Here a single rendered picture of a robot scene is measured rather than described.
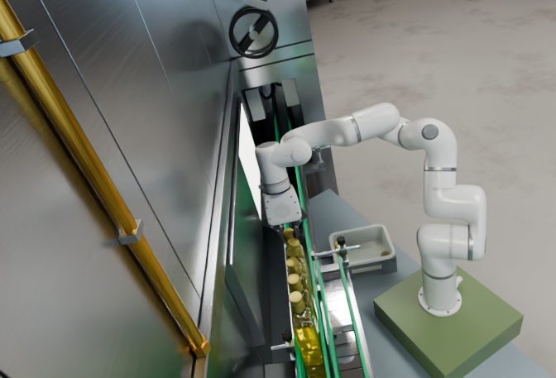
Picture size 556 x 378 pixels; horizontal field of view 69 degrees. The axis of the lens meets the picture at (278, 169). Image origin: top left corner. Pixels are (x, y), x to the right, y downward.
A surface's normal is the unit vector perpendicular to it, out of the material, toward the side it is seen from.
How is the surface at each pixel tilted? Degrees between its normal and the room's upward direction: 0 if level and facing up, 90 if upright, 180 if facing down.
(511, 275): 0
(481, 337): 2
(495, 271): 0
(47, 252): 90
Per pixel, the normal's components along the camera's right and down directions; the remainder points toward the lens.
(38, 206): 0.97, -0.21
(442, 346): -0.24, -0.79
